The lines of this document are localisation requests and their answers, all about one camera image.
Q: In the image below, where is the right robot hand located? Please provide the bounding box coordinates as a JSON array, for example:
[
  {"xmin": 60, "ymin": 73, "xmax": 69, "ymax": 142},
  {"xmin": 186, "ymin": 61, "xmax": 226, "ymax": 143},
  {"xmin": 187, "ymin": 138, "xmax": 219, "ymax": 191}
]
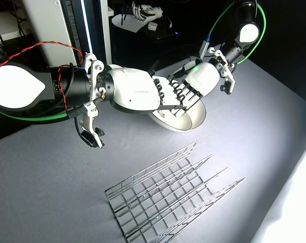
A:
[{"xmin": 104, "ymin": 64, "xmax": 203, "ymax": 118}]

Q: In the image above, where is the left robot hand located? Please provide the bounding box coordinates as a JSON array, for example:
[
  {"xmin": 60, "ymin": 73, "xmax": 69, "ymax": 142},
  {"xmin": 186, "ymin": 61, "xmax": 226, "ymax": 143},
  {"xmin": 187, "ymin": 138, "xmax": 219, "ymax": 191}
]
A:
[{"xmin": 173, "ymin": 58, "xmax": 221, "ymax": 98}]

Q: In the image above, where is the silver usb adapter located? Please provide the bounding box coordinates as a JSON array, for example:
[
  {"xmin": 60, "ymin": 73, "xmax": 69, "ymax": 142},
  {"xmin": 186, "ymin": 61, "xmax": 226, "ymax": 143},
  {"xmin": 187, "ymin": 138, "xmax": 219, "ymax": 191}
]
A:
[{"xmin": 200, "ymin": 35, "xmax": 212, "ymax": 59}]

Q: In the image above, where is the black device with blue light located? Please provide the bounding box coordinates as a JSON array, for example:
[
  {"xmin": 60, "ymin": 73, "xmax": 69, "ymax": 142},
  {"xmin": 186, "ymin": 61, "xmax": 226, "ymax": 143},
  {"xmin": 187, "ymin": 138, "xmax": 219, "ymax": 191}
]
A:
[{"xmin": 142, "ymin": 17, "xmax": 180, "ymax": 40}]

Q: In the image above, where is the white model hand base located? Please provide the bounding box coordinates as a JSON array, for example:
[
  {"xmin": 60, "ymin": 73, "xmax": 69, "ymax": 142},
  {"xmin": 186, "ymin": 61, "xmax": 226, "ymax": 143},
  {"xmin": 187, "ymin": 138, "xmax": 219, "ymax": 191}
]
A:
[{"xmin": 111, "ymin": 14, "xmax": 154, "ymax": 33}]

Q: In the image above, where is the white robot column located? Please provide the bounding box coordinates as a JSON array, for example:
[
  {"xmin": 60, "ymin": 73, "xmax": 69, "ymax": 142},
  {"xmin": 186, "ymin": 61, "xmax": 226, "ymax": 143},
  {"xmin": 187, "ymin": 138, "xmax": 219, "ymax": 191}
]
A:
[{"xmin": 22, "ymin": 0, "xmax": 112, "ymax": 67}]

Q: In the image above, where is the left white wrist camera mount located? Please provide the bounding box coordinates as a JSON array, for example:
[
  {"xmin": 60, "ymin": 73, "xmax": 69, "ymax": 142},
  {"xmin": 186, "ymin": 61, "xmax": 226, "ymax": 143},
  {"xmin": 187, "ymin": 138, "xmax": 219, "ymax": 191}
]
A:
[{"xmin": 208, "ymin": 48, "xmax": 236, "ymax": 95}]

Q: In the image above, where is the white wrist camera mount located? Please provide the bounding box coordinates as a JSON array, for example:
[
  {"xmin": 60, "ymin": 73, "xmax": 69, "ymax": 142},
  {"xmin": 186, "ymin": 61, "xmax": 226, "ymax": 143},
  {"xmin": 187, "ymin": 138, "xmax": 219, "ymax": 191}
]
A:
[
  {"xmin": 208, "ymin": 48, "xmax": 236, "ymax": 95},
  {"xmin": 74, "ymin": 52, "xmax": 105, "ymax": 149}
]

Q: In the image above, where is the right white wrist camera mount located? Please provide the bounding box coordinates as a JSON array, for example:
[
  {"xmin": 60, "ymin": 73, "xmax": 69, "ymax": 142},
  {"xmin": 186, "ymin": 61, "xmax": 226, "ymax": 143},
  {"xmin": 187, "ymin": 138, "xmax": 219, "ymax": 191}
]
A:
[{"xmin": 74, "ymin": 52, "xmax": 105, "ymax": 149}]

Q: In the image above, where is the green and black arm cable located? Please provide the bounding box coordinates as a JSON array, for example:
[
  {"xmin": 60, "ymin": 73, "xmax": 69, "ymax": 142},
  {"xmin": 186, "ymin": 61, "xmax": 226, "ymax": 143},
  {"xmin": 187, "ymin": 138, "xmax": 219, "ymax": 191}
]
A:
[{"xmin": 0, "ymin": 105, "xmax": 78, "ymax": 123}]

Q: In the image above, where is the silver wire dish rack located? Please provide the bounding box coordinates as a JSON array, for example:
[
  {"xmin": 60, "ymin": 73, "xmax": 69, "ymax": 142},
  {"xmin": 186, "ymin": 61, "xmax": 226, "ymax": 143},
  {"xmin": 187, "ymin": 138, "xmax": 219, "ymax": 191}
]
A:
[{"xmin": 104, "ymin": 141, "xmax": 246, "ymax": 243}]

